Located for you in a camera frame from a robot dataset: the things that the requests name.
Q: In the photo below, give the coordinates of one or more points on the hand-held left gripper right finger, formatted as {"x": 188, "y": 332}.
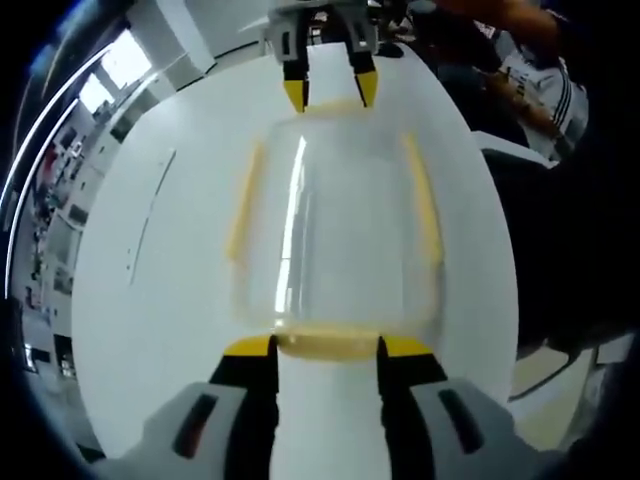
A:
{"x": 440, "y": 425}

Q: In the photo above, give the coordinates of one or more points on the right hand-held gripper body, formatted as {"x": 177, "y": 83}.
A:
{"x": 320, "y": 5}

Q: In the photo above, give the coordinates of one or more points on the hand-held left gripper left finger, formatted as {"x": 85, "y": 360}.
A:
{"x": 220, "y": 425}

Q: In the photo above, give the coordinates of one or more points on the clear storage box yellow latches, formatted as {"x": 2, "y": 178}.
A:
{"x": 340, "y": 220}

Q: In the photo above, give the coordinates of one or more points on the person's striped white shirt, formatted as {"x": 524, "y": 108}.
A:
{"x": 550, "y": 100}

